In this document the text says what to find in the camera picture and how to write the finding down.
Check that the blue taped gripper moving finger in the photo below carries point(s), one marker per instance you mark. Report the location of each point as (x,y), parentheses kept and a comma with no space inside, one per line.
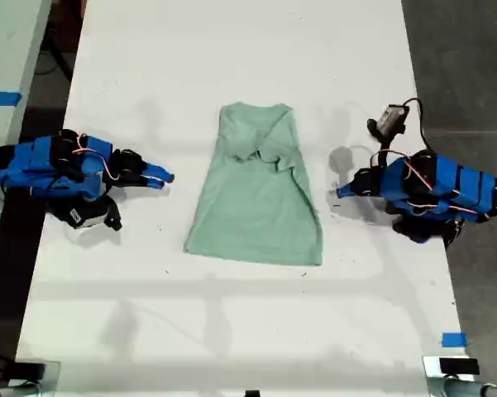
(347,194)
(151,183)

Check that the pale green t-shirt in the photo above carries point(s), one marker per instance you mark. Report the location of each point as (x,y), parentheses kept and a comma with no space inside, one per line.
(252,207)

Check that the small black clip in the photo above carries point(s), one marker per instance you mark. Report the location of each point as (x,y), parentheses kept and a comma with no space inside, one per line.
(252,393)

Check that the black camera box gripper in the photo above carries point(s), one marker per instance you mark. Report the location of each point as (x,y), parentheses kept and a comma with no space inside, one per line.
(89,213)
(390,118)

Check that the white table corner bracket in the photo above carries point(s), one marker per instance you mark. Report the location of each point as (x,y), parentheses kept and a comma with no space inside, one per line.
(432,376)

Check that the white side table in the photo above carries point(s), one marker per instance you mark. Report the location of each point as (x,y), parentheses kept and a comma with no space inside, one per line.
(8,49)

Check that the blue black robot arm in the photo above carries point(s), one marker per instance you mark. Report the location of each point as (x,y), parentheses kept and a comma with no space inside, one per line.
(33,163)
(467,184)

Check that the small black box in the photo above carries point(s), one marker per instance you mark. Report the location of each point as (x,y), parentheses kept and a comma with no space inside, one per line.
(27,371)
(459,366)

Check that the long blue tape strip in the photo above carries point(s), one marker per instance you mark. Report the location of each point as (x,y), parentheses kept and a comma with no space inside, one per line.
(2,99)

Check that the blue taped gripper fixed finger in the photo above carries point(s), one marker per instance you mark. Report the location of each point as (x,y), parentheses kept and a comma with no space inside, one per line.
(157,170)
(349,187)

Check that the short blue tape strip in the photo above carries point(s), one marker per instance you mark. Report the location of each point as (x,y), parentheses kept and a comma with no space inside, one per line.
(454,339)

